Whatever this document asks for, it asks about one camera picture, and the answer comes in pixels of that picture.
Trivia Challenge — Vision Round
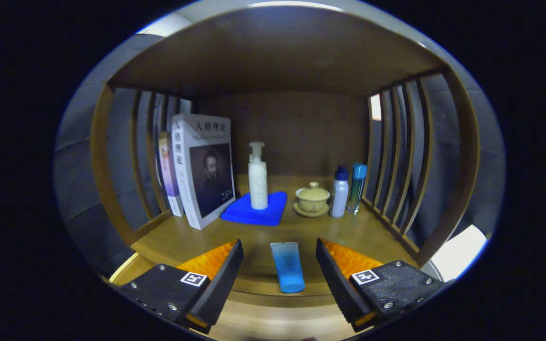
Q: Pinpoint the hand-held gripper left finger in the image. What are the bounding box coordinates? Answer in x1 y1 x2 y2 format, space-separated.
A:
119 239 245 334

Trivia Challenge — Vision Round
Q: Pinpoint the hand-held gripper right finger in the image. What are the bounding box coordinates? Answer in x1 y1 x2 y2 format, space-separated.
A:
315 238 444 333

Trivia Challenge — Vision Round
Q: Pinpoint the blue cosmetic tube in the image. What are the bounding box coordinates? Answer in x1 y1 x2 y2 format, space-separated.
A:
270 242 306 294

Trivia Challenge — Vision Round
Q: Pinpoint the brown wooden drawer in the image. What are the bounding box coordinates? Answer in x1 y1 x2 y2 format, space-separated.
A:
109 252 368 341

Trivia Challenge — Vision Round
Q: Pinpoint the wooden countertop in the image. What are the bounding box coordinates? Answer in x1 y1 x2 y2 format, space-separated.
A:
130 174 420 296

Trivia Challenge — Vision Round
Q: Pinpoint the white plastic drawer unit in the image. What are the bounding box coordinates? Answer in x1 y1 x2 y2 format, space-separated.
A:
420 224 488 283

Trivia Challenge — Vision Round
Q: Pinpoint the brown wooden cabinet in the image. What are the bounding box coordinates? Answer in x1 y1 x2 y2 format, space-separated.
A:
90 5 481 296

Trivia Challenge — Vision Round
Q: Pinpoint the blue folded cloth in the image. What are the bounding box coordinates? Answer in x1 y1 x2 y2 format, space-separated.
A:
219 191 288 226

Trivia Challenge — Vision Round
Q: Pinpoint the beige lidded teacup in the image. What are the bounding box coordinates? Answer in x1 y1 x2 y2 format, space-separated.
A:
293 182 331 218

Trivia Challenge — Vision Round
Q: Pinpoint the white bottle with blue cap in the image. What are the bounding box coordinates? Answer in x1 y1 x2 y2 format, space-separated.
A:
330 165 350 218

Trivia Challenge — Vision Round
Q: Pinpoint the teal bottle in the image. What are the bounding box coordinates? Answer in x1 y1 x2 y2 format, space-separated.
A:
347 163 368 215

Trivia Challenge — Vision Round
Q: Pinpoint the white pump bottle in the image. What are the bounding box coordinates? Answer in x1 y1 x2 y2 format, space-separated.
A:
248 142 269 210

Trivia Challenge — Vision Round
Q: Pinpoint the white portrait book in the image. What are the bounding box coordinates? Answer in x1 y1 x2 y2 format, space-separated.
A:
172 114 236 231

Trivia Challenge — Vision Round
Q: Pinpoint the purple book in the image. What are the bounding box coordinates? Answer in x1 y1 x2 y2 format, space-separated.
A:
158 132 184 217

